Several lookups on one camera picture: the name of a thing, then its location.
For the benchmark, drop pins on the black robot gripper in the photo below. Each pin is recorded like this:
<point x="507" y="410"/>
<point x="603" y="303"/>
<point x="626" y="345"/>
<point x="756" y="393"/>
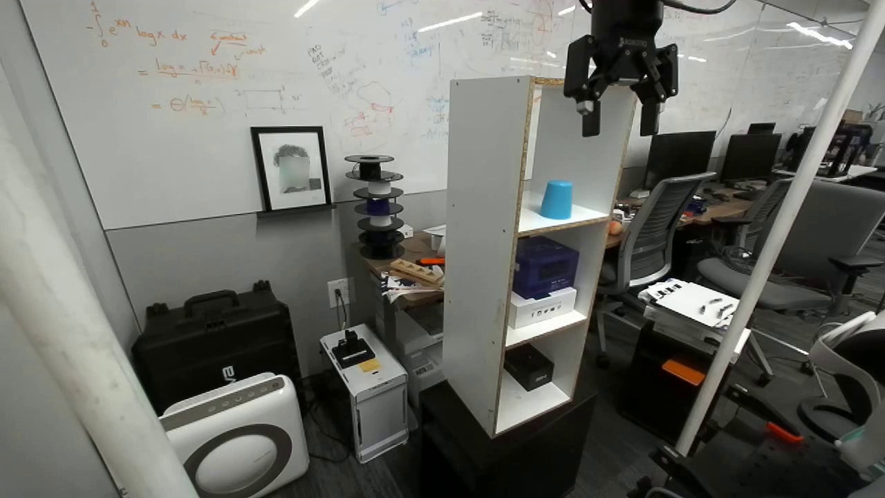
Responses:
<point x="621" y="49"/>

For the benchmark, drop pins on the blue plastic cup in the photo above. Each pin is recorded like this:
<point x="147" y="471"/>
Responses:
<point x="556" y="200"/>

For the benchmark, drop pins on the white wooden shelf unit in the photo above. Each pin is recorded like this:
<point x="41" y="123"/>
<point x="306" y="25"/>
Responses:
<point x="507" y="139"/>

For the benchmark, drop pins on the white box on shelf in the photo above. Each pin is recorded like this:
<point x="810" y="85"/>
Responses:
<point x="532" y="312"/>

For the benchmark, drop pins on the black cabinet under shelf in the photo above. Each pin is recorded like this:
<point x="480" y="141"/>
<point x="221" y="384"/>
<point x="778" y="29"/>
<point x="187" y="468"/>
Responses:
<point x="536" y="460"/>

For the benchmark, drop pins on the black computer monitor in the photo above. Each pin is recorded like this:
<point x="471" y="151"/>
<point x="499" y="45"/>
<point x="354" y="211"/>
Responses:
<point x="678" y="153"/>
<point x="751" y="155"/>

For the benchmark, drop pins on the dark blue box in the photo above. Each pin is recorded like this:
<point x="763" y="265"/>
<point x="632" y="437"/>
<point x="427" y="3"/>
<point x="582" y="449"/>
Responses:
<point x="543" y="266"/>

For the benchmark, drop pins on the white tripod pole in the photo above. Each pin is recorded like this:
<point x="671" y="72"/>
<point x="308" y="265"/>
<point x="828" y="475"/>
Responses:
<point x="864" y="49"/>

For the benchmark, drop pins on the dark grey office chair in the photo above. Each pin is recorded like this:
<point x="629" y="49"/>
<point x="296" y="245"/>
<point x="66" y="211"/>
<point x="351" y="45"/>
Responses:
<point x="820" y="258"/>

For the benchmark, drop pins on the cluttered wooden desk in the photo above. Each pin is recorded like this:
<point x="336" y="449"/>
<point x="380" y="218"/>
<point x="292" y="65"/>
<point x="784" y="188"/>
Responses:
<point x="412" y="274"/>

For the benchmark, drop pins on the stack of filament spools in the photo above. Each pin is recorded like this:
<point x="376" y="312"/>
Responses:
<point x="380" y="211"/>

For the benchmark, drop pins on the small black box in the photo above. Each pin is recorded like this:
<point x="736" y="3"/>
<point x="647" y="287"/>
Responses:
<point x="530" y="366"/>

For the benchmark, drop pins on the framed portrait picture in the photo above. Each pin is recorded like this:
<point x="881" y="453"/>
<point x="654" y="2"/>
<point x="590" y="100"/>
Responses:
<point x="292" y="166"/>

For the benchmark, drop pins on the black device on tower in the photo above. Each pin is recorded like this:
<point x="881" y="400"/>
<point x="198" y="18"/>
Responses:
<point x="351" y="349"/>

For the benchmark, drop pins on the white desktop computer tower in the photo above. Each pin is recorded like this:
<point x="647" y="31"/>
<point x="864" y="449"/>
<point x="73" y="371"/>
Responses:
<point x="373" y="393"/>

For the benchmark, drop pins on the black hard carrying case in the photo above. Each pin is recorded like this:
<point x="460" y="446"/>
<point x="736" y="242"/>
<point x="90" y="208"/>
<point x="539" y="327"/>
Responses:
<point x="214" y="339"/>

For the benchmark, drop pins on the white round air purifier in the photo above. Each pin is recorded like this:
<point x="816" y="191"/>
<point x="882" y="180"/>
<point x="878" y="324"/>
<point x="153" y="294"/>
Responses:
<point x="242" y="440"/>

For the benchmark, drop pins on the white foreground pole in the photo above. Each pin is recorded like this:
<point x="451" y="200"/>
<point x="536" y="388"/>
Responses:
<point x="59" y="312"/>

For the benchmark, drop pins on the wall power outlet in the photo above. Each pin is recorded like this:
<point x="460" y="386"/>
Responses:
<point x="339" y="292"/>

